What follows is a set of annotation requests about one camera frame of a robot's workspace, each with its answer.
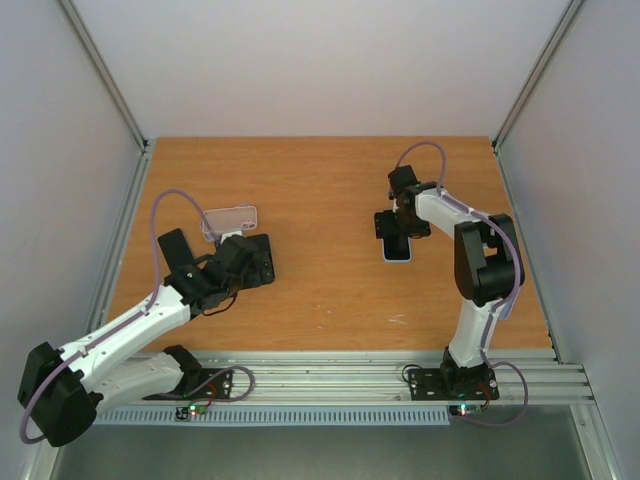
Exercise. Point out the small circuit board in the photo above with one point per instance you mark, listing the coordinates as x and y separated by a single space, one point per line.
466 410
189 412

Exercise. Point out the black phone far left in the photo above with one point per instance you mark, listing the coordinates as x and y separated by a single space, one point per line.
175 249

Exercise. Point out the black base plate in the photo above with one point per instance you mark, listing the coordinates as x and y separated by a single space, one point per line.
200 386
428 384

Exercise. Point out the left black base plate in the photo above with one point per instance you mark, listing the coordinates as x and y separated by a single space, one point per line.
200 386

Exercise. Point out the right aluminium corner post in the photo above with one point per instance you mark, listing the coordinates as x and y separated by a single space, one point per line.
552 45

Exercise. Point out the right small circuit board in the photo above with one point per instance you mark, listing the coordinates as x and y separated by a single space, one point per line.
466 410

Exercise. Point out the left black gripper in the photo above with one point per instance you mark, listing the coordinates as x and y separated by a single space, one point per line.
255 275

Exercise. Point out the black phone lilac edge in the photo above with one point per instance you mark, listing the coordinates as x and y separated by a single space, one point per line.
261 271

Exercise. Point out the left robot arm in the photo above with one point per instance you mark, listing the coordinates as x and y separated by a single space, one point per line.
64 389

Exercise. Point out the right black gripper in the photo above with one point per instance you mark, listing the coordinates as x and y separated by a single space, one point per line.
400 225

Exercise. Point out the pink clear phone case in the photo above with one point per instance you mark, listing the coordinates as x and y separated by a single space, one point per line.
231 220

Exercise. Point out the black phone blue edge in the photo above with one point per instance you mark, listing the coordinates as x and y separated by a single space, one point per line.
398 248

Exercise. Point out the grey slotted cable duct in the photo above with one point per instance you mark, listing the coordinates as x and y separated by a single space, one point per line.
279 416

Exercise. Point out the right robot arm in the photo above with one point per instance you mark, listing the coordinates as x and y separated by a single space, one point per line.
488 274

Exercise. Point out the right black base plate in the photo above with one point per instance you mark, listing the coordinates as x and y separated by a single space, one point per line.
428 384

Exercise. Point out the aluminium front rail frame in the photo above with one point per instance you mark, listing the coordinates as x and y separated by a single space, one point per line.
532 376

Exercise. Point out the left small circuit board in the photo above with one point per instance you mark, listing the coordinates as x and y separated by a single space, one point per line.
189 412

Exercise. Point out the aluminium corner post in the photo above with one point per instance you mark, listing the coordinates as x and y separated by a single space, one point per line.
77 24
552 45

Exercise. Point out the left aluminium corner post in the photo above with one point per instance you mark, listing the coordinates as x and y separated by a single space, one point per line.
77 24

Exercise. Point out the blue phone case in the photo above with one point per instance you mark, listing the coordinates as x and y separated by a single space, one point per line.
398 261

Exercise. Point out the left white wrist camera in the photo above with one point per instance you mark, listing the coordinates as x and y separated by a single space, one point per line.
228 235

